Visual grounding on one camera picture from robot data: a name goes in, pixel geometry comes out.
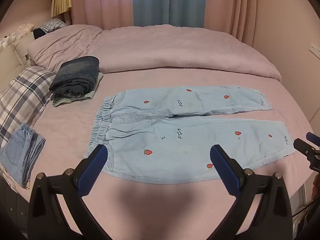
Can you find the pink bed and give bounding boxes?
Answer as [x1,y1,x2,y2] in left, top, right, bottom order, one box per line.
[0,24,313,240]

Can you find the light blue strawberry pants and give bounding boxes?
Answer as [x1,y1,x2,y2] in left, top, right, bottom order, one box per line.
[85,85,295,184]

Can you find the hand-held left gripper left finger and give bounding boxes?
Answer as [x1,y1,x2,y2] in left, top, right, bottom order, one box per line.
[27,144,118,240]

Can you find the blue curtain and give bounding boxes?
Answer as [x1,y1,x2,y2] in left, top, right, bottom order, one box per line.
[132,0,206,28]

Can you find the plaid pillow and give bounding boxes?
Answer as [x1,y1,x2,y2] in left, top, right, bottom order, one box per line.
[0,66,56,150]

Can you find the folded dark blue jeans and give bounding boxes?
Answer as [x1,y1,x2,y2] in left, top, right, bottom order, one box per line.
[49,56,100,97]

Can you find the cream cushion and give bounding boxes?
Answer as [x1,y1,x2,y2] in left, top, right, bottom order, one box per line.
[11,33,36,67]

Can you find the white wall socket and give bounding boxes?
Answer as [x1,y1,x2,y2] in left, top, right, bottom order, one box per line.
[309,42,320,57]

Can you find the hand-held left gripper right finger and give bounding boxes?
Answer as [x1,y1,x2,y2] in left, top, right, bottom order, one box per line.
[210,144,293,240]

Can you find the folded pale green garment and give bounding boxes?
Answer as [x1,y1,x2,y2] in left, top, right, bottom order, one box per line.
[52,72,104,107]

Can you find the white plush toy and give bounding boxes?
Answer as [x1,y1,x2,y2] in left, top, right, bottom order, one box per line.
[0,32,17,53]
[18,23,34,37]

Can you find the folded light blue jeans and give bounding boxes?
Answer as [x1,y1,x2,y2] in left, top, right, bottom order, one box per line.
[0,122,46,189]

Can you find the pink duvet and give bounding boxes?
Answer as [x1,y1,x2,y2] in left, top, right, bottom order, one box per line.
[27,24,282,82]

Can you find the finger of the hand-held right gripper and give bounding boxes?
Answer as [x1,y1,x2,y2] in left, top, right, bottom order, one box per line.
[293,138,318,161]
[306,132,320,145]

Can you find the striped pillow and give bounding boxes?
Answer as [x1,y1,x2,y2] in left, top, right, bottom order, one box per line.
[40,18,67,33]

